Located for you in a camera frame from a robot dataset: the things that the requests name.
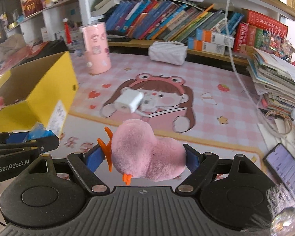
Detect blue wrapper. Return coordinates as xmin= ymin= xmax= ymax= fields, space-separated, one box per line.
xmin=23 ymin=122 xmax=55 ymax=142

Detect yellow cardboard box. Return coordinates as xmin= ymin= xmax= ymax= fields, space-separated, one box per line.
xmin=0 ymin=52 xmax=78 ymax=135

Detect white charger block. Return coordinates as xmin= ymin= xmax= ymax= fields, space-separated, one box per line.
xmin=114 ymin=87 xmax=144 ymax=113

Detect smartphone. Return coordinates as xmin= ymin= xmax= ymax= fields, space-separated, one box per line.
xmin=263 ymin=143 xmax=295 ymax=194

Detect red paper packets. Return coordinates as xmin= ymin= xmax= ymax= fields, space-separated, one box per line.
xmin=0 ymin=41 xmax=49 ymax=75

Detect pink cylindrical container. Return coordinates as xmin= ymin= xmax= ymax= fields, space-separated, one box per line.
xmin=79 ymin=22 xmax=111 ymax=75

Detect beige folded cloth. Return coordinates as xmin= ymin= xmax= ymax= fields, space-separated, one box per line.
xmin=0 ymin=34 xmax=26 ymax=61

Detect stack of papers and books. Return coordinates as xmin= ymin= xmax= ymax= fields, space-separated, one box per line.
xmin=248 ymin=49 xmax=295 ymax=116

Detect white quilted purse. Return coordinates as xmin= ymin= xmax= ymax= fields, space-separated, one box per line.
xmin=148 ymin=41 xmax=187 ymax=65

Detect black keyboard piano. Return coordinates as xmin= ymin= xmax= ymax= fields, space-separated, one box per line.
xmin=19 ymin=40 xmax=69 ymax=65

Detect orange white medicine boxes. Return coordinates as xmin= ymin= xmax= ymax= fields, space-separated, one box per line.
xmin=187 ymin=29 xmax=234 ymax=55

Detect row of leaning books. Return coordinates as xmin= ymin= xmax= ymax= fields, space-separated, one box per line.
xmin=105 ymin=0 xmax=244 ymax=43

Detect red book box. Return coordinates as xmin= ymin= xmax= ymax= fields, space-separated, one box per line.
xmin=242 ymin=9 xmax=288 ymax=38

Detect white cable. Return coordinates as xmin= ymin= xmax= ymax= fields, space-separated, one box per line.
xmin=224 ymin=0 xmax=295 ymax=138

